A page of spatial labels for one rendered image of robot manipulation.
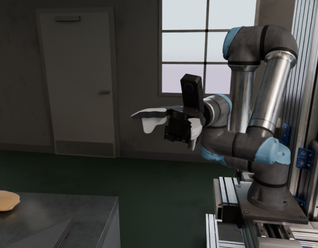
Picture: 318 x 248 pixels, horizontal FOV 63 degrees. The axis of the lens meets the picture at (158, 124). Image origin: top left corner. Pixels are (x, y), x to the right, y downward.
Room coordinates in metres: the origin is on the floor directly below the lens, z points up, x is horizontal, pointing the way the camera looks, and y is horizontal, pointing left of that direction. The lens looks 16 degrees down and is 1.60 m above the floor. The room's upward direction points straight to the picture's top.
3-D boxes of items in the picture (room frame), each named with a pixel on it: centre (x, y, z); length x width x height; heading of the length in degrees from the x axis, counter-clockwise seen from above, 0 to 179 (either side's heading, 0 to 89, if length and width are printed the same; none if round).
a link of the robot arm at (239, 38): (0.97, -0.31, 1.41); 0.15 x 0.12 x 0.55; 56
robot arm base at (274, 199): (0.90, -0.43, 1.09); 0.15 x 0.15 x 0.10
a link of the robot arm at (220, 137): (0.74, -0.18, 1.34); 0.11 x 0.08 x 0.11; 56
